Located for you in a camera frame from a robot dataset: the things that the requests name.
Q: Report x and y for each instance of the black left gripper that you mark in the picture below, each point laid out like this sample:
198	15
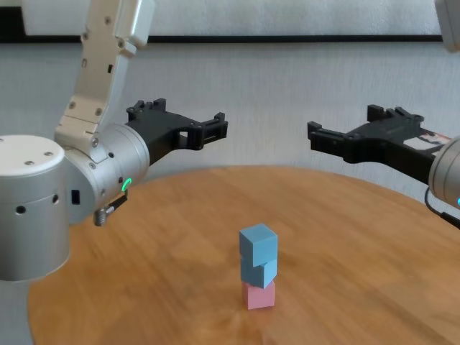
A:
165	133

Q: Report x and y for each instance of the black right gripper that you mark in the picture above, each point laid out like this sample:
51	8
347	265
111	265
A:
391	143

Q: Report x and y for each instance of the blue cube block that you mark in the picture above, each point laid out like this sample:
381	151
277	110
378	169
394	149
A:
260	275
259	244

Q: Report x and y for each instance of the pink cube block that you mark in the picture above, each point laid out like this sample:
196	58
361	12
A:
258	296

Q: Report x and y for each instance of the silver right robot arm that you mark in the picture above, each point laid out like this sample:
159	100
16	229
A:
447	169

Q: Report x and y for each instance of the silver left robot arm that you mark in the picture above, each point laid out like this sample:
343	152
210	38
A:
54	201

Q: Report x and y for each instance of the white foam wall panel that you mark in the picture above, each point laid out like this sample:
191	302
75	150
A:
287	18

